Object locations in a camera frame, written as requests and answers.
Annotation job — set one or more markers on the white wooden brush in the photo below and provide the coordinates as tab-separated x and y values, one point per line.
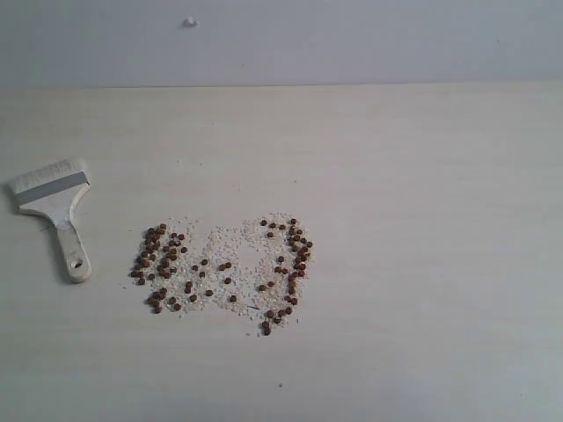
53	192

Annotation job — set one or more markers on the brown beans and rice pile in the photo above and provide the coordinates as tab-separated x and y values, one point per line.
256	269

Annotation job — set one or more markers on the white wall plug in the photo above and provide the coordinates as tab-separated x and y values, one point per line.
190	22

